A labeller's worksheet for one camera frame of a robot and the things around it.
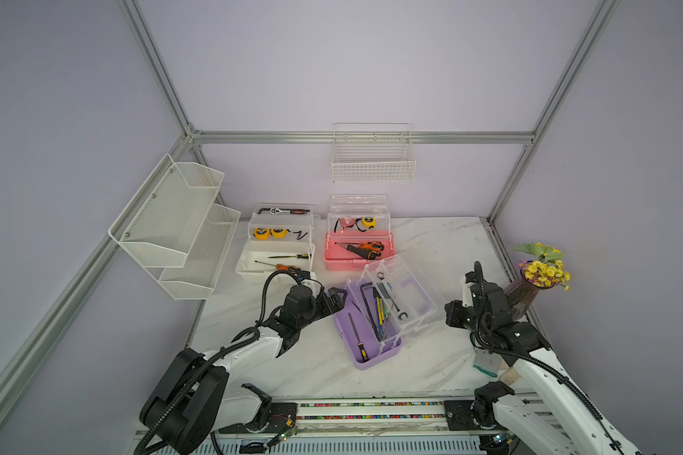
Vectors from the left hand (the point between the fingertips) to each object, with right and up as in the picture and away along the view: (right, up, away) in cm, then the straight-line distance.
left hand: (337, 299), depth 87 cm
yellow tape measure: (-22, +21, +17) cm, 35 cm away
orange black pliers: (+14, +16, +22) cm, 30 cm away
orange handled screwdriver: (-22, +9, +17) cm, 29 cm away
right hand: (+32, -2, -7) cm, 33 cm away
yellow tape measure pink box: (+11, +25, +21) cm, 34 cm away
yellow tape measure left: (-29, +21, +18) cm, 40 cm away
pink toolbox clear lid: (+7, +29, +23) cm, 37 cm away
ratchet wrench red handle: (-25, +30, +21) cm, 45 cm away
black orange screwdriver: (+11, +13, +19) cm, 25 cm away
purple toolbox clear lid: (+18, 0, -5) cm, 18 cm away
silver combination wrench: (+14, +8, 0) cm, 16 cm away
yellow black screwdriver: (+7, -13, -2) cm, 15 cm away
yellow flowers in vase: (+56, +9, -12) cm, 58 cm away
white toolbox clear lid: (-21, +26, +20) cm, 39 cm away
